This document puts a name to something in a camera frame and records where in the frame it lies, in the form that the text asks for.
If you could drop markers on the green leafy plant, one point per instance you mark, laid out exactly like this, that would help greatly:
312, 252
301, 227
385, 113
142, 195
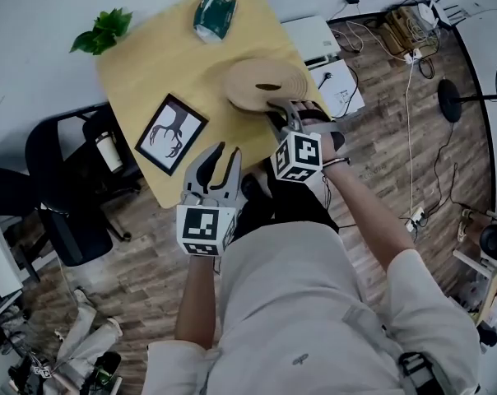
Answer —
104, 33

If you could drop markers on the black office chair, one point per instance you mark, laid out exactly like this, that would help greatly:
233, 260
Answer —
6, 191
75, 229

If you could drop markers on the black standing fan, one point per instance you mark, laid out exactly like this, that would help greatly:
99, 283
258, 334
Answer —
449, 99

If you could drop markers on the person's right hand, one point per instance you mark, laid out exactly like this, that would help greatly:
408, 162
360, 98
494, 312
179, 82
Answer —
308, 106

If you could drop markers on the person's white shirt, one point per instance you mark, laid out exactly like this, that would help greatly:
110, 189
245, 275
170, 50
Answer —
298, 311

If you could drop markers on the person's right forearm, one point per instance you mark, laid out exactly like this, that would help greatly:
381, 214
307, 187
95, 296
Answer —
372, 216

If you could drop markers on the small white network device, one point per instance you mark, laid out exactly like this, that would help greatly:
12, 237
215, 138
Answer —
425, 11

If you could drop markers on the white flat appliance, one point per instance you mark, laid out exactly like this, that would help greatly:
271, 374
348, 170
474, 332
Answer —
310, 37

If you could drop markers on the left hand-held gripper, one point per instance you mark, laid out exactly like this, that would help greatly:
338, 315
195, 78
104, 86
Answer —
197, 224

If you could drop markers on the white cardboard box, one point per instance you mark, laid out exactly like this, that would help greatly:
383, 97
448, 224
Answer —
339, 82

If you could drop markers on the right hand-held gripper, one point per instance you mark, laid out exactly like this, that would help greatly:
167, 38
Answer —
302, 154

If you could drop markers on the white wooden rack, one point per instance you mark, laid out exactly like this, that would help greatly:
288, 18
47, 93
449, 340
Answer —
479, 268

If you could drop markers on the person's black shoe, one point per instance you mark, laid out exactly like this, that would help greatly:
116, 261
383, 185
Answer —
252, 185

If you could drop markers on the white travel cup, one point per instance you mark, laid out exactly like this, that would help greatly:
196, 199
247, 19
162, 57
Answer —
108, 152

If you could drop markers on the black framed antler picture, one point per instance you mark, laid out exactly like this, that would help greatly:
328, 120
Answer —
170, 134

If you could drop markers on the dark green snack packet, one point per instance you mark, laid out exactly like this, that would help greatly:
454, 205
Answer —
215, 17

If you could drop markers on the person's black trousers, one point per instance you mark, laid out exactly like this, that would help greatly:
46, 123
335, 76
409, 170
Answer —
289, 208

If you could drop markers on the white router with black antennas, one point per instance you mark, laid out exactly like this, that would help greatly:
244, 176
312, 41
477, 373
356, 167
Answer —
439, 15

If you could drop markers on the white power strip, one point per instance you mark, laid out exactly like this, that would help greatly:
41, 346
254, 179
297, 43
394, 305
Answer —
413, 55
415, 219

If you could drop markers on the person's left forearm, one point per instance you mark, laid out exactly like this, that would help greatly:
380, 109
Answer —
197, 303

